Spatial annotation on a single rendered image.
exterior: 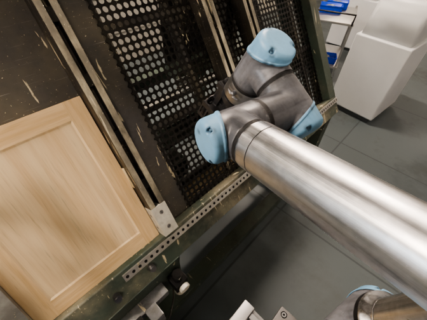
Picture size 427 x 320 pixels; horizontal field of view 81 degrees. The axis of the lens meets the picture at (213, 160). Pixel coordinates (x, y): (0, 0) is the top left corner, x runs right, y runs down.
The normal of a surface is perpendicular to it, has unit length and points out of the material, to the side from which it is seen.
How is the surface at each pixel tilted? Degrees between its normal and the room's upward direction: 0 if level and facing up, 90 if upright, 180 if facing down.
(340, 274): 0
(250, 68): 82
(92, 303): 57
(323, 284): 0
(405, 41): 79
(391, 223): 39
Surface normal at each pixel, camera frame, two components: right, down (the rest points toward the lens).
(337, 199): -0.65, -0.31
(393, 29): -0.74, 0.32
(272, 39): 0.36, -0.38
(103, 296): 0.62, 0.06
